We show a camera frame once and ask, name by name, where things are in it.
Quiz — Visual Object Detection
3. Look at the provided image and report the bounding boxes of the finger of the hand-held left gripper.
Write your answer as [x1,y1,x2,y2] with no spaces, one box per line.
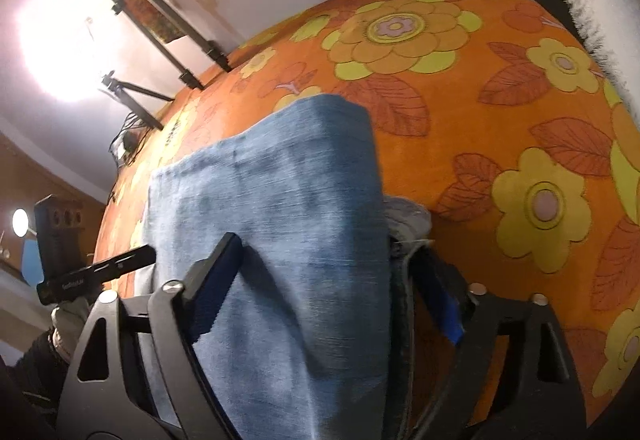
[87,244,157,280]

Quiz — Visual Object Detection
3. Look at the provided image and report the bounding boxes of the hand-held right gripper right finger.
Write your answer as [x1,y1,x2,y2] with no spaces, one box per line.
[416,250,587,440]

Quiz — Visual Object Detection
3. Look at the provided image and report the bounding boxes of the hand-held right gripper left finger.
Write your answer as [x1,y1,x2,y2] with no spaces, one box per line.
[57,233,246,440]

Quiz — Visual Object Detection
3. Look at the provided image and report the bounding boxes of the blue denim pants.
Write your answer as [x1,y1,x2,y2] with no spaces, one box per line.
[135,94,434,440]

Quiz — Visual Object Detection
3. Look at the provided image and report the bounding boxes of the person's left forearm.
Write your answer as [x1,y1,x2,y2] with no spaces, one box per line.
[14,325,76,403]

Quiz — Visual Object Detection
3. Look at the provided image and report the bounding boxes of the person's left hand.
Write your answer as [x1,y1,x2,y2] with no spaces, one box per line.
[50,295,92,365]

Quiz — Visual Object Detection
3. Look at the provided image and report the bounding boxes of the round glowing lamp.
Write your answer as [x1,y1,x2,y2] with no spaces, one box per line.
[11,207,32,237]

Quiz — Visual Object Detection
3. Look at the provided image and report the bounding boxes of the small black tripod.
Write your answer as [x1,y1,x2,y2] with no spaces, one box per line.
[99,72,174,132]

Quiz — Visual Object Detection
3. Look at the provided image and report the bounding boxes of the orange floral blanket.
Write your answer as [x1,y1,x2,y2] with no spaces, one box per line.
[97,0,640,430]

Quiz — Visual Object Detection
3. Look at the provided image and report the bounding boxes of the large black tripod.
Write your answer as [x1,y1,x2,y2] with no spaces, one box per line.
[97,0,234,92]

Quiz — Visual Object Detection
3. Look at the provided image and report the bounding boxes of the thin black cable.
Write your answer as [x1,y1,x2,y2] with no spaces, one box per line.
[109,114,147,167]

